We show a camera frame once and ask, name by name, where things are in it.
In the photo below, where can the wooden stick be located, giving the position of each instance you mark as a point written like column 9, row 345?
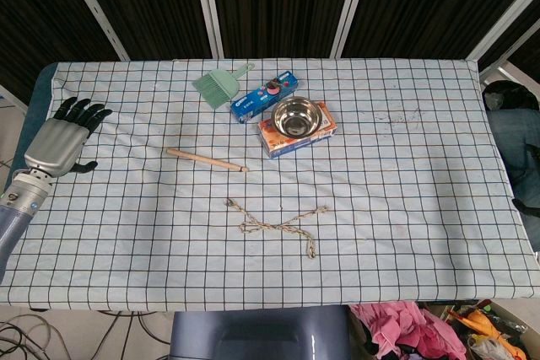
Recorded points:
column 202, row 159

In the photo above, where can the stainless steel bowl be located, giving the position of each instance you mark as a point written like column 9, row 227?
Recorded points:
column 295, row 117

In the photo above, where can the orange cracker box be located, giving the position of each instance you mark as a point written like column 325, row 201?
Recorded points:
column 287, row 147

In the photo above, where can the orange plastic toy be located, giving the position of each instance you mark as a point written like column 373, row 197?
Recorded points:
column 481, row 318

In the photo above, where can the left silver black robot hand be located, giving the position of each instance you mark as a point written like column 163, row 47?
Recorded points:
column 55, row 145

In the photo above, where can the green hand brush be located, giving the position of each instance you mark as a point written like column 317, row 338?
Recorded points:
column 215, row 86

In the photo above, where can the white partition post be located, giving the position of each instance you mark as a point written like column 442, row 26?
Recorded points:
column 206, row 1
column 93, row 8
column 352, row 6
column 502, row 18

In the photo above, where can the black bag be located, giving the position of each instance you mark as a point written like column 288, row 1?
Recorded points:
column 510, row 96

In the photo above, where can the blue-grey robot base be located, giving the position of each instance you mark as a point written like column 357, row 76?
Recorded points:
column 253, row 334

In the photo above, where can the white checkered tablecloth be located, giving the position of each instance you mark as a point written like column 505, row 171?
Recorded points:
column 169, row 250

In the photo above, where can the blue cookie box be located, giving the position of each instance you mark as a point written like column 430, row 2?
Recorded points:
column 253, row 105

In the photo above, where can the person's blue jeans leg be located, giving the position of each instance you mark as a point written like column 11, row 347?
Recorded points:
column 519, row 145

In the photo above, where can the pink cloth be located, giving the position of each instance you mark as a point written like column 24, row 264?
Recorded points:
column 396, row 326

